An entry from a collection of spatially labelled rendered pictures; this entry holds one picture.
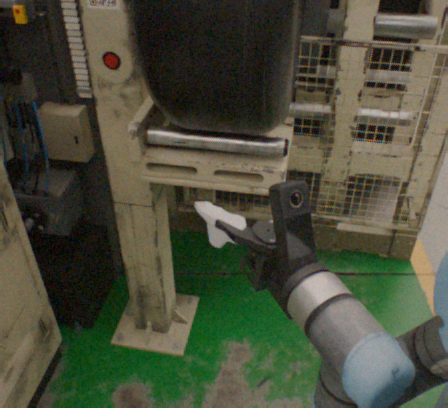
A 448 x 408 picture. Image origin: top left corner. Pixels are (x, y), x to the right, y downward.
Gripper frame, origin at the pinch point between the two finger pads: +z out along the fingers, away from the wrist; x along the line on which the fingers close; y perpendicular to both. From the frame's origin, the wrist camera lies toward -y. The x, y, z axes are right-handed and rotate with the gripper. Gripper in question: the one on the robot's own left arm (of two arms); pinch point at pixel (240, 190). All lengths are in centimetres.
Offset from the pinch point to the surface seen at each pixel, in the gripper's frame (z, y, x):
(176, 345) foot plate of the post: 49, 103, 16
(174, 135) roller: 43.3, 14.1, 6.9
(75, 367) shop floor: 57, 110, -18
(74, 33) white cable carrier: 65, -4, -11
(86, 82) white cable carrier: 64, 8, -9
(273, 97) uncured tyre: 21.8, -4.3, 18.0
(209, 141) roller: 38.0, 13.7, 13.7
